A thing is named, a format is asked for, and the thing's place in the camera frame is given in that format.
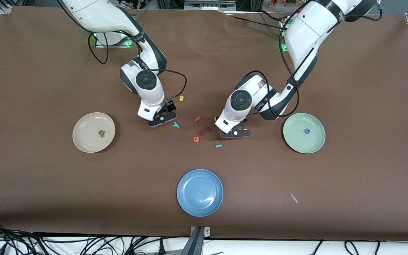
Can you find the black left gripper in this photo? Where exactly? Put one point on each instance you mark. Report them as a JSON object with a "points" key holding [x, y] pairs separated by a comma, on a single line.
{"points": [[245, 120]]}

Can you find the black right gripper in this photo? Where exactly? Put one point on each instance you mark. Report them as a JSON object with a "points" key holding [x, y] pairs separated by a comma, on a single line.
{"points": [[169, 106]]}

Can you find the teal foam letter y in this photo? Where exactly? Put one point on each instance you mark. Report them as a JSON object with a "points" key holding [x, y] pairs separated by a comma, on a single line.
{"points": [[176, 124]]}

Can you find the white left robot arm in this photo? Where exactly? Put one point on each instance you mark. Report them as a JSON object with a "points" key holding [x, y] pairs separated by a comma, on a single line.
{"points": [[306, 32]]}

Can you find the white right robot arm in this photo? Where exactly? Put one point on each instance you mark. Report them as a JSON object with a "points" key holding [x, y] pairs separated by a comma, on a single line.
{"points": [[97, 14]]}

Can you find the pink foam letter f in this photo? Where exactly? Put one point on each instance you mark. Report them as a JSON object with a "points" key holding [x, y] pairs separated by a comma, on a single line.
{"points": [[197, 119]]}

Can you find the green round plate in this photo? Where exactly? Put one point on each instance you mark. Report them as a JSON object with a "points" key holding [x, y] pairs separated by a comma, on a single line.
{"points": [[304, 145]]}

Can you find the blue round plate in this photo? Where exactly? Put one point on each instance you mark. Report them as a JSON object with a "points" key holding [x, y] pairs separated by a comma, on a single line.
{"points": [[199, 193]]}

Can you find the small white paper scrap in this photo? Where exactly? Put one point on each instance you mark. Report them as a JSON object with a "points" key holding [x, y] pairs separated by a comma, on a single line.
{"points": [[293, 197]]}

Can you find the beige round plate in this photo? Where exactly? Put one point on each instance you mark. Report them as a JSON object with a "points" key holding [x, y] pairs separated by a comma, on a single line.
{"points": [[87, 141]]}

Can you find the orange decorative flowers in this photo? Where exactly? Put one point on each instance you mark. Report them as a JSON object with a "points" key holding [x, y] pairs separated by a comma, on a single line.
{"points": [[278, 3]]}

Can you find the brown table cover sheet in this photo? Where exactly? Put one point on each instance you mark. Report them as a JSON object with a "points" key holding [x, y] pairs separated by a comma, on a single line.
{"points": [[48, 184]]}

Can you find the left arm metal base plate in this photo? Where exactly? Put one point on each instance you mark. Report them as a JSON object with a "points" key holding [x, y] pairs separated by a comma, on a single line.
{"points": [[284, 50]]}

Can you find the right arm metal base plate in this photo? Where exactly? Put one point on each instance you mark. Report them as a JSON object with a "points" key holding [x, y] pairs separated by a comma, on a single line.
{"points": [[112, 43]]}

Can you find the aluminium frame structure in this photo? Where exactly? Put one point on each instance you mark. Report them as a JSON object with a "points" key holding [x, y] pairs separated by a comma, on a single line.
{"points": [[209, 5]]}

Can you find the metal table edge bracket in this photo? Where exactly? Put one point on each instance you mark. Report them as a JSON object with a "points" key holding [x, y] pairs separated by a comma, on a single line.
{"points": [[197, 242]]}

